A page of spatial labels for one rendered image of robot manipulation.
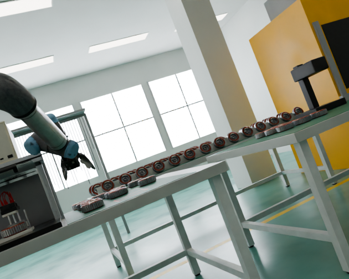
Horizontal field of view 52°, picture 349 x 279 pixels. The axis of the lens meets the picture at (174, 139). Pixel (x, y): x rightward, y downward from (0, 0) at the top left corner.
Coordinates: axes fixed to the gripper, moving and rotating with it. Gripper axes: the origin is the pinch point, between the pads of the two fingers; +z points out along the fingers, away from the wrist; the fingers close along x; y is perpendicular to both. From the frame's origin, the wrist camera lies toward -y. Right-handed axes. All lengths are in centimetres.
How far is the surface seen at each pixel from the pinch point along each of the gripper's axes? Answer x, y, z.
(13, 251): -24.6, 42.2, -5.2
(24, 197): -35.2, -10.1, 7.2
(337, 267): 105, 41, 85
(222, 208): 59, 27, 29
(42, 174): -18.3, -5.1, -4.8
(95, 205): 2.5, 13.7, 10.2
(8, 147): -29.3, -15.6, -20.1
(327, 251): 110, 22, 98
